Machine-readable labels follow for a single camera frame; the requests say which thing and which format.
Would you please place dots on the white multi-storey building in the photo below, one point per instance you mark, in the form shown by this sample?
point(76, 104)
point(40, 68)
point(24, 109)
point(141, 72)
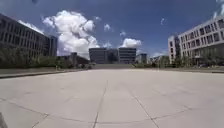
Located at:
point(200, 38)

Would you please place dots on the low concrete wall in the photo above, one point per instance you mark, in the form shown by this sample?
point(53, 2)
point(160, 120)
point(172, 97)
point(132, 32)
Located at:
point(26, 71)

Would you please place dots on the dark glass-fronted building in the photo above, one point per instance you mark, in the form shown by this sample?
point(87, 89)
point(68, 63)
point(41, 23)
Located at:
point(20, 36)

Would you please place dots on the small grey building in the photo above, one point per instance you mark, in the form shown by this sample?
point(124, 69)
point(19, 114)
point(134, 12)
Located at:
point(142, 58)

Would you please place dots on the row of small trees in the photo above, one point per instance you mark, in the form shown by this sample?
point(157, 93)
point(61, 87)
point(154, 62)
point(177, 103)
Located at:
point(196, 60)

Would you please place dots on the row of green bushes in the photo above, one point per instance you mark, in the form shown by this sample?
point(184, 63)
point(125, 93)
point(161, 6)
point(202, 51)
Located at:
point(30, 61)

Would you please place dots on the pale concrete slab plaza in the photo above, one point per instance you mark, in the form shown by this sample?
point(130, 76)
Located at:
point(113, 90)

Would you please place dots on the grey twin-block building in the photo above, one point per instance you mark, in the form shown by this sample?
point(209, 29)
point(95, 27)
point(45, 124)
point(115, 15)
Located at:
point(111, 55)

